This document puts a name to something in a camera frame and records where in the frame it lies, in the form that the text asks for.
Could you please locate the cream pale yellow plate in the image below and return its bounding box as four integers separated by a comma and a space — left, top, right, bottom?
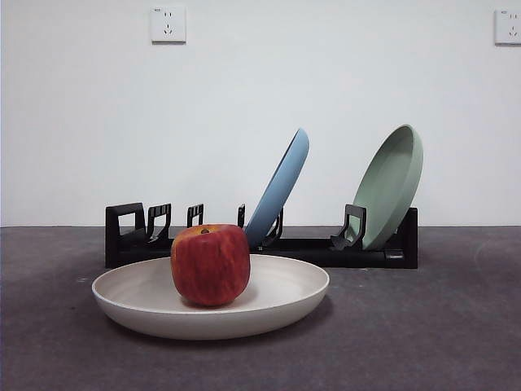
91, 253, 330, 341

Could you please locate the red yellow apple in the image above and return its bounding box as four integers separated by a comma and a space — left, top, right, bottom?
169, 222, 252, 307

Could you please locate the green plate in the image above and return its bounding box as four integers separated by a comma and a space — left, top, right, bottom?
352, 124, 425, 250

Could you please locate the white wall socket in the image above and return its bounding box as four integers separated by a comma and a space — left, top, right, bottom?
151, 5, 188, 45
494, 8, 521, 46

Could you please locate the blue plate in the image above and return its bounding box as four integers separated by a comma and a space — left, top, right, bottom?
243, 127, 310, 249

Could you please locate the black plate rack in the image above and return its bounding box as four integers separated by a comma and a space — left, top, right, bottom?
104, 202, 419, 270

